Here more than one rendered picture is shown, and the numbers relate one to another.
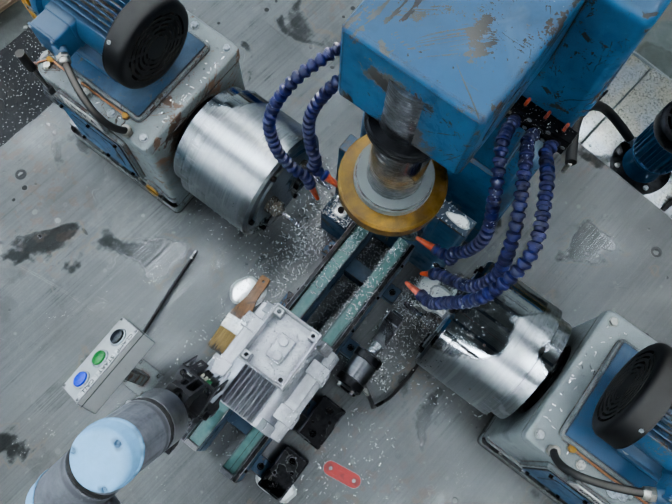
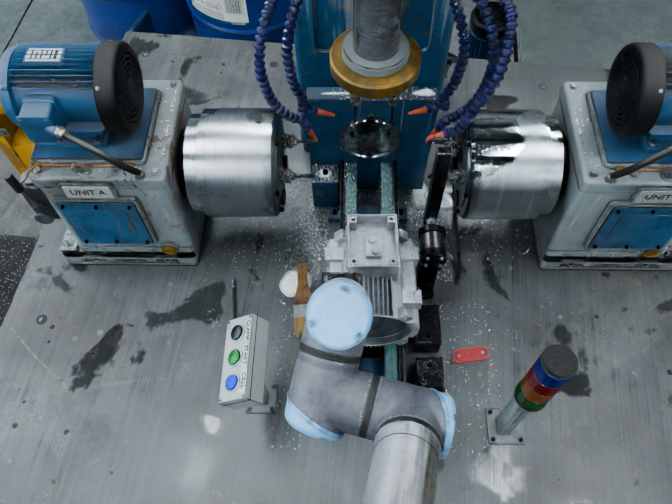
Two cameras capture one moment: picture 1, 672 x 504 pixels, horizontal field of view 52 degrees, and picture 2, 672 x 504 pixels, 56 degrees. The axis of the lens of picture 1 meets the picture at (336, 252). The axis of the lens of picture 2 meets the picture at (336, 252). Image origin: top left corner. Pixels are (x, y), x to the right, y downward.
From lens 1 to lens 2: 60 cm
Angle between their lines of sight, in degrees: 18
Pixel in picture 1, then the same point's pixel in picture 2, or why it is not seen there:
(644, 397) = (645, 67)
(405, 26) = not seen: outside the picture
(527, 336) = (531, 125)
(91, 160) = (96, 272)
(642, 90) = not seen: hidden behind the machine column
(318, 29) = (209, 89)
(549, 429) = (595, 168)
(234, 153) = (234, 142)
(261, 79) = not seen: hidden behind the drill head
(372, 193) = (372, 63)
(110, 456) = (346, 302)
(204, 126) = (197, 138)
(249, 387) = (371, 292)
